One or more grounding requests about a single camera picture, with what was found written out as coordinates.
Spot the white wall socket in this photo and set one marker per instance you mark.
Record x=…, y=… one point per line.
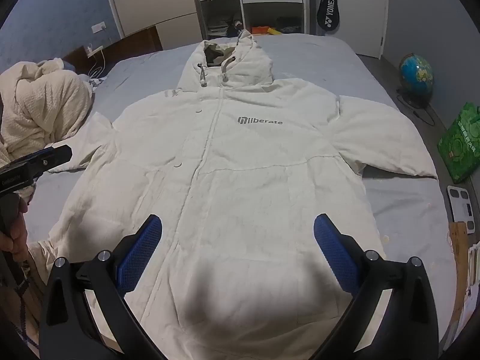
x=98, y=27

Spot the green paper bag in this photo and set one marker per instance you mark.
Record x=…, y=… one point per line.
x=463, y=146

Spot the orange and yellow toy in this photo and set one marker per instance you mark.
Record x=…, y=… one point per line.
x=264, y=30

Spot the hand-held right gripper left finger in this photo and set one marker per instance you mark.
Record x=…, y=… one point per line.
x=140, y=255

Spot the white power adapter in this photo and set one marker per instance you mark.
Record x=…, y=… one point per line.
x=94, y=50

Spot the white bathroom scale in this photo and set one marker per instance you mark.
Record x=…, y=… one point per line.
x=463, y=202

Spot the cream textured blanket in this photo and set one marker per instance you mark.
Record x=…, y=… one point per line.
x=41, y=101

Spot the black racket bag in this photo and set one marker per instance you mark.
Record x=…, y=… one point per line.
x=329, y=7

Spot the person's left hand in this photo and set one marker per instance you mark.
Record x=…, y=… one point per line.
x=17, y=232

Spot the bed with grey sheet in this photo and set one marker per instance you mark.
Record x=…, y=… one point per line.
x=318, y=56

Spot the cream and grey wardrobe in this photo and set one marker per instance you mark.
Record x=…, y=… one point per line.
x=150, y=3

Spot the white door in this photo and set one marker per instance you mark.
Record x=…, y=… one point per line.
x=360, y=11

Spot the white hooded jacket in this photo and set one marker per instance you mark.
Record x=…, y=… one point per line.
x=240, y=180

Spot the blue globe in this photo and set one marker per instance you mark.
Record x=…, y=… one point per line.
x=416, y=75

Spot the wooden board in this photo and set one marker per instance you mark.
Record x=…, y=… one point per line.
x=459, y=255

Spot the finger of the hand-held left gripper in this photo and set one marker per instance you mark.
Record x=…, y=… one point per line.
x=54, y=157

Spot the stack of papers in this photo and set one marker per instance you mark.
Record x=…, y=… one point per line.
x=473, y=288

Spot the brown wooden headboard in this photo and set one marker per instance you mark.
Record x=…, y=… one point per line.
x=138, y=43

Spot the open shelf unit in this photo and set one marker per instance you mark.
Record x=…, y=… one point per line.
x=219, y=7

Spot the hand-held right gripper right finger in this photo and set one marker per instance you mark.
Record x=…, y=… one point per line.
x=333, y=255

